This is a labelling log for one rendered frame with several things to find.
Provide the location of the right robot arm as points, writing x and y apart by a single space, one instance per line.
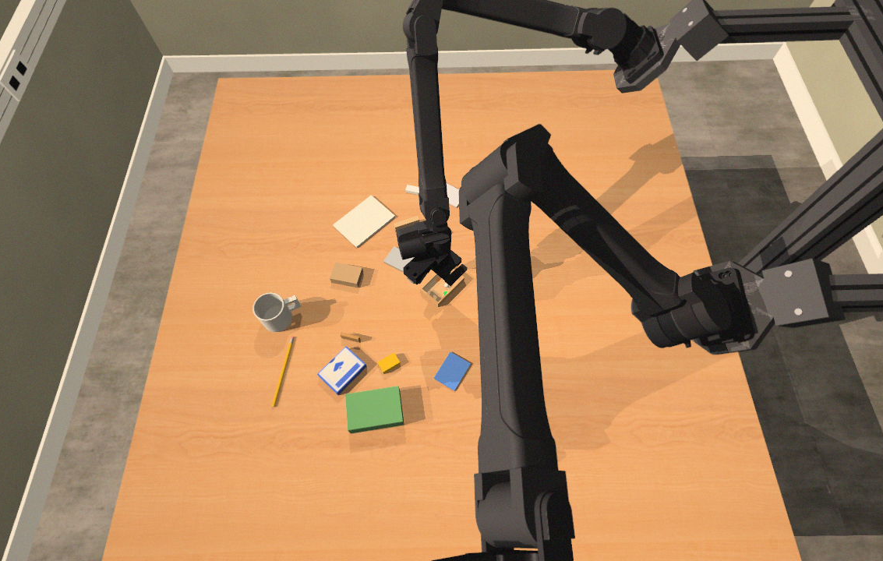
635 50

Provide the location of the white and blue cardboard box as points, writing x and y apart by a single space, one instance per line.
342 370

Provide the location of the wooden ball-in-hole puzzle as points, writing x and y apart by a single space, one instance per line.
437 290

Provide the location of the grey flat bar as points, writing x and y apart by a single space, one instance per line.
394 259

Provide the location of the green flat box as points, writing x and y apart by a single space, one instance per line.
374 409

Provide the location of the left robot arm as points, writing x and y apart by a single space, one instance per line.
533 511

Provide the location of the grey mug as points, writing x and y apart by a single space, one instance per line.
269 305

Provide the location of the blue flat rectangular pad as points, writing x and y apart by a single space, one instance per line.
452 371

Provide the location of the yellow rectangular block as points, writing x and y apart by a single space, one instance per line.
388 363

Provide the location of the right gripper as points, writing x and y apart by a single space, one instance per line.
454 260

